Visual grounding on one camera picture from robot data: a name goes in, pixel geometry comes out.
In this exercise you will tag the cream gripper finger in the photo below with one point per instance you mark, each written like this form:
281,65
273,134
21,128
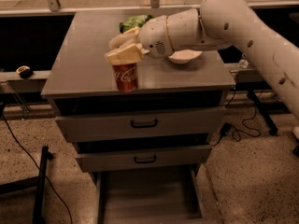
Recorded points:
127,38
133,53

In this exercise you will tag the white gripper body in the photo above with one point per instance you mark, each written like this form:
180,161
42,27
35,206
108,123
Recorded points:
153,37

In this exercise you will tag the red coke can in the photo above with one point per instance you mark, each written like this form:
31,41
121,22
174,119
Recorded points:
126,77

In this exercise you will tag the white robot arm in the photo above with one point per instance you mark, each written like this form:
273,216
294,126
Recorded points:
216,24

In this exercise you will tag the grey drawer cabinet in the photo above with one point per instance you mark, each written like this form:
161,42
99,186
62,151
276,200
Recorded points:
81,82

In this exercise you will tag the grey top drawer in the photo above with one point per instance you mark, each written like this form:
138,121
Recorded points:
126,125

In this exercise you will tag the grey drawer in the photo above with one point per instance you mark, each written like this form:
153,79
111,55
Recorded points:
160,195
126,125
146,158

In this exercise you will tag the grey middle drawer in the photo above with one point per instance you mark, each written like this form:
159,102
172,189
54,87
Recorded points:
146,158

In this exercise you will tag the grey bottom drawer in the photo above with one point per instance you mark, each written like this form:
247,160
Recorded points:
160,195

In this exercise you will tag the green chip bag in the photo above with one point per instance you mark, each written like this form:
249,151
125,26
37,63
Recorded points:
134,21

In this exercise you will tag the white bowl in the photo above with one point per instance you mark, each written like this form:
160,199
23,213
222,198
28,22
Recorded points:
184,56

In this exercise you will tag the clear water bottle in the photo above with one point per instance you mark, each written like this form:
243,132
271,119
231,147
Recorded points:
243,62

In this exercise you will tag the black stand leg right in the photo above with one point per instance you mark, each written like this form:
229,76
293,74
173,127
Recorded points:
273,129

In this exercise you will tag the black stand leg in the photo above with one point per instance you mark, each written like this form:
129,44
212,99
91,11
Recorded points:
36,181
273,129

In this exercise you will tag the black stand leg left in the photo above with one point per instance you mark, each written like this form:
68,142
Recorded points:
36,181

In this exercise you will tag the red white shoe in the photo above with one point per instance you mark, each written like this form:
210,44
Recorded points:
295,131

